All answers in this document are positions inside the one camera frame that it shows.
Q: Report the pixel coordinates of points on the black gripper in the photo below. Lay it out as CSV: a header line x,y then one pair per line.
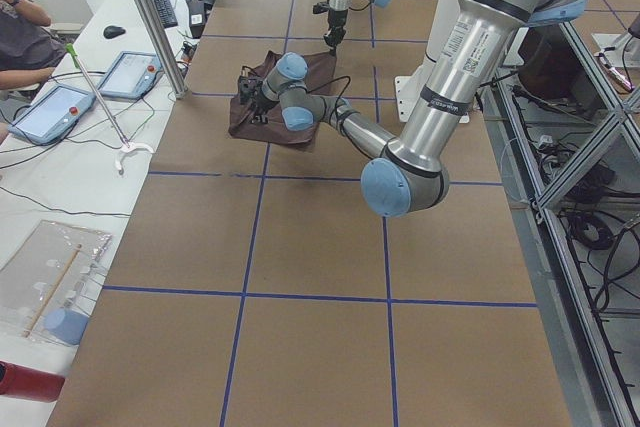
x,y
259,105
334,25

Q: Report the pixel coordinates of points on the blue teach pendant near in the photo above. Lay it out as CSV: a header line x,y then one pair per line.
x,y
51,117

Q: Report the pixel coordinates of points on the seated person grey shirt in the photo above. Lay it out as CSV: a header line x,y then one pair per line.
x,y
29,52

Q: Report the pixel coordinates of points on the blue teach pendant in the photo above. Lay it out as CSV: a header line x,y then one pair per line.
x,y
131,75
51,117

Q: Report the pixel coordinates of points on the red cylinder bottle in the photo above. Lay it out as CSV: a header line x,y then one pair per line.
x,y
25,383

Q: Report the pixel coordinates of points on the black keyboard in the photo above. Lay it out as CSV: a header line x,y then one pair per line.
x,y
166,13

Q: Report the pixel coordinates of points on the grabber stick green handle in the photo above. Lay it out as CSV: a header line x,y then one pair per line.
x,y
127,145

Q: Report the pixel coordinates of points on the blue teach pendant far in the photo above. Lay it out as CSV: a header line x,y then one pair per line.
x,y
131,75

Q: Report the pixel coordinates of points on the blue plastic cup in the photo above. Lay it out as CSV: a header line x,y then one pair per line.
x,y
66,325

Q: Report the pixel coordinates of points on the clear plastic bag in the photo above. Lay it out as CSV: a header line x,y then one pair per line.
x,y
58,266

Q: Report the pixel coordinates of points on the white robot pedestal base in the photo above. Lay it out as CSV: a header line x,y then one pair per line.
x,y
408,88

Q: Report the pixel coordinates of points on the black computer mouse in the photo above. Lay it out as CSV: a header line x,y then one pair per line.
x,y
113,31

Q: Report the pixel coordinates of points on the aluminium frame post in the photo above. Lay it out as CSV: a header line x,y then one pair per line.
x,y
160,41

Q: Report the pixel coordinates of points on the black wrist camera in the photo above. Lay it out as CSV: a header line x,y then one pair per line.
x,y
321,8
248,88

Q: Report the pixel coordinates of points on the dark brown t-shirt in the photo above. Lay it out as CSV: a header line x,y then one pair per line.
x,y
292,82

